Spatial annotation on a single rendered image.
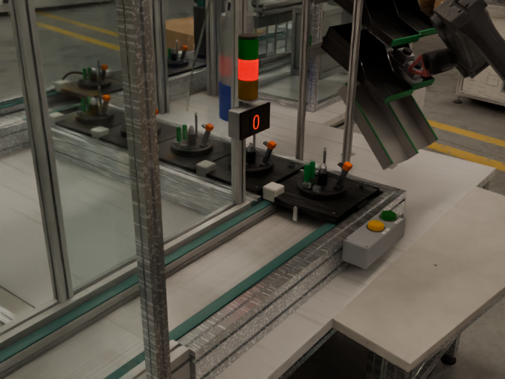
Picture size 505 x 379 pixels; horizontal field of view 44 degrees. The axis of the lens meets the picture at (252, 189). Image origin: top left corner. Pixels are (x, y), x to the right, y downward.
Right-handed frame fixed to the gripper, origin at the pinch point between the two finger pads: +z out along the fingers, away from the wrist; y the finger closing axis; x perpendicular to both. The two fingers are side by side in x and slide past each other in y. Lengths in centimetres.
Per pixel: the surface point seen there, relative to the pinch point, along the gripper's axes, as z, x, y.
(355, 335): -19, 53, 70
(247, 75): 2, -9, 63
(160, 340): -27, 32, 118
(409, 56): 2.3, -3.9, -1.5
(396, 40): -9.0, -8.3, 17.7
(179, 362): -15, 41, 110
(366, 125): 8.0, 12.5, 18.8
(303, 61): 20.0, -11.1, 25.2
